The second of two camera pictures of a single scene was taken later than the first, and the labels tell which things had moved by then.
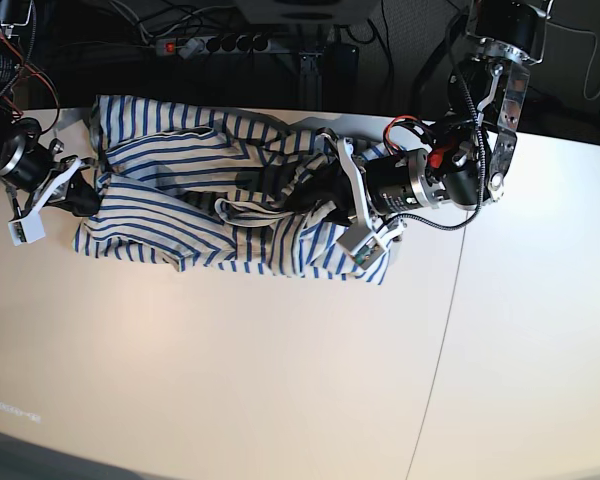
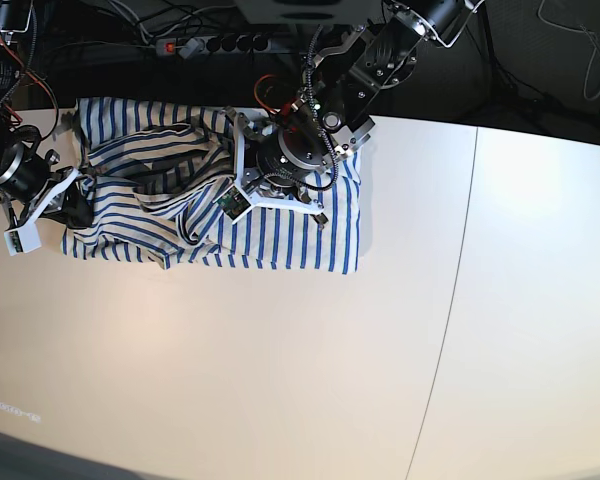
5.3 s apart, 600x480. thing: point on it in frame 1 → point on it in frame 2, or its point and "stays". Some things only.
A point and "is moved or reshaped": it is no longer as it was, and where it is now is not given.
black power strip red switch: [233, 44] stays
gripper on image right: [382, 187] → [275, 163]
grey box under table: [307, 11] stays
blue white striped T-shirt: [203, 188] is moved or reshaped
